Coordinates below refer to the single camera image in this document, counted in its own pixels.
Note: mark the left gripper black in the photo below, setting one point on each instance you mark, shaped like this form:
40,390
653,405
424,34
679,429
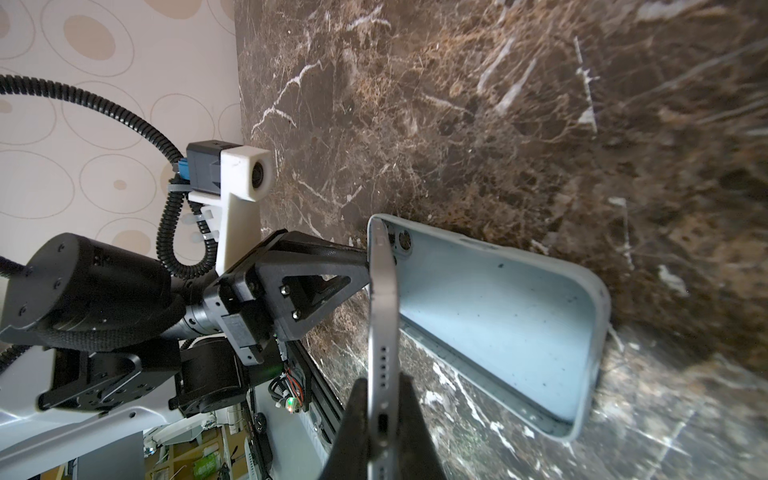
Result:
291,290

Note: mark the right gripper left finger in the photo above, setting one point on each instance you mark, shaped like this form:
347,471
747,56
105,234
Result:
348,459

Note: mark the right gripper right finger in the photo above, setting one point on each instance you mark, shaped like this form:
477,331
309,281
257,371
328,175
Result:
417,455

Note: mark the black phone grey edge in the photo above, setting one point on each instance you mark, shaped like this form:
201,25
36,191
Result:
383,361

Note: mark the light blue case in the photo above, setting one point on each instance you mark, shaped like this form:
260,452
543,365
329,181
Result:
526,329

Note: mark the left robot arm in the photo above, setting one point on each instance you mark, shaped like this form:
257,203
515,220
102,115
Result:
102,343

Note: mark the wooden shelf outside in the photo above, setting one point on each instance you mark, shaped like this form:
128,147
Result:
219,450

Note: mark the black base frame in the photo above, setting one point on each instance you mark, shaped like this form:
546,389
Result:
296,416

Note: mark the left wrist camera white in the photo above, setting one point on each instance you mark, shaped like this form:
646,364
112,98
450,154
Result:
230,181

